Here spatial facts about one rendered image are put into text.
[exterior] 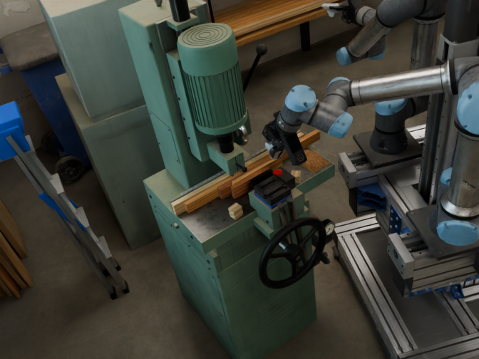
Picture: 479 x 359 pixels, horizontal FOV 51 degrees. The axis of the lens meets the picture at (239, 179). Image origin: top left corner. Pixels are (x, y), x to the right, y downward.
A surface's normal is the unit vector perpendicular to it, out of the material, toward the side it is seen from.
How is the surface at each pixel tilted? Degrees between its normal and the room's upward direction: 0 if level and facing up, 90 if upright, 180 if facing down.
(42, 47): 8
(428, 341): 0
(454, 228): 97
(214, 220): 0
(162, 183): 0
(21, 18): 90
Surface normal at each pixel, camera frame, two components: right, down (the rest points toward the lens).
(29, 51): -0.08, -0.66
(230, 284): 0.56, 0.47
